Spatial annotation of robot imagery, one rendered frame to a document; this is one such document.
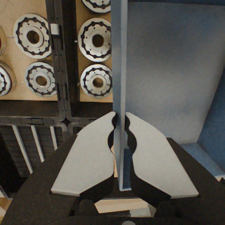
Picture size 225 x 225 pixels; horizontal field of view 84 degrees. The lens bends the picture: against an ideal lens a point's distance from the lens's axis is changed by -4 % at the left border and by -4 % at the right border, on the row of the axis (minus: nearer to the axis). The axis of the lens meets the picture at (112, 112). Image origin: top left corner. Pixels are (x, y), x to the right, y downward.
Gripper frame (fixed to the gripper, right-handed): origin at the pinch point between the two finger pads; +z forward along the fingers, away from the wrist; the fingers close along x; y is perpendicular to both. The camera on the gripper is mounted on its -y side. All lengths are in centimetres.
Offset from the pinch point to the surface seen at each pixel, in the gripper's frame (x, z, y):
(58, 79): -13.3, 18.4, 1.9
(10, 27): -28.0, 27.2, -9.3
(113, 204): 1, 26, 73
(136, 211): 53, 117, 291
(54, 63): -13.6, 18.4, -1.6
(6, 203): -61, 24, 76
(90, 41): -6.8, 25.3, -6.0
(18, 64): -28.2, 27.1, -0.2
